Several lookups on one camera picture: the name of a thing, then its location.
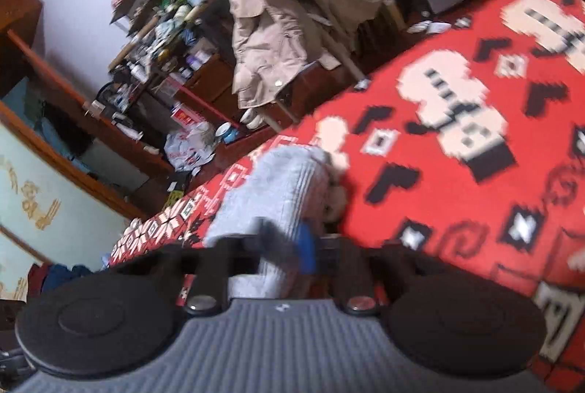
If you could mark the pile of dark clothes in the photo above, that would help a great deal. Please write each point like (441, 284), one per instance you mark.
(59, 278)

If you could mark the white bowl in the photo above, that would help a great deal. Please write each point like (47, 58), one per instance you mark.
(252, 119)

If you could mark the wooden door frame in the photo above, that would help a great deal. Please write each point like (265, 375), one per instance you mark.
(68, 100)

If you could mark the brown wooden drawer cabinet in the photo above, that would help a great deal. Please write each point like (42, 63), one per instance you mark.
(215, 82)

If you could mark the red patterned blanket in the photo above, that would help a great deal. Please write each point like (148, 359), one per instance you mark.
(457, 214)

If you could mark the grey knit shirt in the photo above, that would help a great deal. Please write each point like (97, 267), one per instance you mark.
(279, 192)

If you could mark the pale green painted door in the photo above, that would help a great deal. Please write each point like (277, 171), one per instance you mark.
(41, 201)

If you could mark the blue white enamel mug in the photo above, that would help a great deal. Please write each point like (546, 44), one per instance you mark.
(224, 132)

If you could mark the red white box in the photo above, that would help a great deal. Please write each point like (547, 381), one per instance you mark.
(187, 115)

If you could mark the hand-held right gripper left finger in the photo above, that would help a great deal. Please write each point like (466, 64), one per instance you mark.
(228, 267)

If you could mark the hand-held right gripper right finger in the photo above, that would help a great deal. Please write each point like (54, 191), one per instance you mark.
(308, 251)

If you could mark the beige jacket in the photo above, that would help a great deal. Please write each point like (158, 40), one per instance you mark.
(283, 9)

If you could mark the white plastic bag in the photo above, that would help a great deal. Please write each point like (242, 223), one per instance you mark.
(187, 146)

